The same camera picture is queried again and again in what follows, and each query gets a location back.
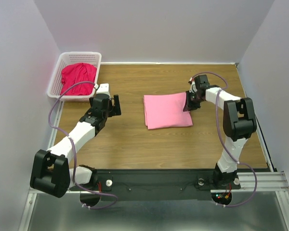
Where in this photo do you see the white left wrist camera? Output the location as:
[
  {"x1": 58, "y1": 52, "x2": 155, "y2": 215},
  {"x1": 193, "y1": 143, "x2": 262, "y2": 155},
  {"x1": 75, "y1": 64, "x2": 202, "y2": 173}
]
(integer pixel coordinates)
[{"x1": 95, "y1": 83, "x2": 110, "y2": 97}]

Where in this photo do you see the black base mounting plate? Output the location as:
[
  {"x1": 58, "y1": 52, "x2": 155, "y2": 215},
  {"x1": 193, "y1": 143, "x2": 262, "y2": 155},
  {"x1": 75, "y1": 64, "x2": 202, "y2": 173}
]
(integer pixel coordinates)
[{"x1": 75, "y1": 169, "x2": 240, "y2": 201}]

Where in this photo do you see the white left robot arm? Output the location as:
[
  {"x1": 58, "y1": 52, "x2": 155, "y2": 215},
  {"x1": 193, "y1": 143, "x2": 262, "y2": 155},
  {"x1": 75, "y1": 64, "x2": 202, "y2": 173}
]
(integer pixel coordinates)
[{"x1": 30, "y1": 93, "x2": 121, "y2": 198}]

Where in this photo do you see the light pink t shirt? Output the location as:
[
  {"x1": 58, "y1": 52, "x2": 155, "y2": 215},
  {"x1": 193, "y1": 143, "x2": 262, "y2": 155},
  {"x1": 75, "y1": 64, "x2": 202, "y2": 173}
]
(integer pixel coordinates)
[{"x1": 144, "y1": 92, "x2": 193, "y2": 130}]

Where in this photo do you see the white plastic laundry basket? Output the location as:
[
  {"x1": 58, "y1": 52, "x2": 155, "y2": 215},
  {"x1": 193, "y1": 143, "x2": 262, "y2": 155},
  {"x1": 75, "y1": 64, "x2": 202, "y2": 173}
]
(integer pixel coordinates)
[{"x1": 47, "y1": 51, "x2": 102, "y2": 99}]

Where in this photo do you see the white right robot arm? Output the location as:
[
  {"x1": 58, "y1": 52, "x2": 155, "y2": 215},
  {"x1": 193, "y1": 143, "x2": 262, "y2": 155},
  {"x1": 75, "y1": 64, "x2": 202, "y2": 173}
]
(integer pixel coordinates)
[{"x1": 183, "y1": 72, "x2": 257, "y2": 188}]

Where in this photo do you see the aluminium frame rail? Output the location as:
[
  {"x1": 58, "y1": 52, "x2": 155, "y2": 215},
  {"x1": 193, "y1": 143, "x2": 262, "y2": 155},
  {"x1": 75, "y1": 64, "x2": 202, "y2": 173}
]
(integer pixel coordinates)
[{"x1": 19, "y1": 101, "x2": 70, "y2": 231}]

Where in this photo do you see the magenta t shirt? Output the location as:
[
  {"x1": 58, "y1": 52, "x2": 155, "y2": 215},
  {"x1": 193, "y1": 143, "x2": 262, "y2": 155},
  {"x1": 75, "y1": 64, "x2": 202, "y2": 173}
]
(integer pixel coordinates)
[{"x1": 60, "y1": 63, "x2": 97, "y2": 96}]

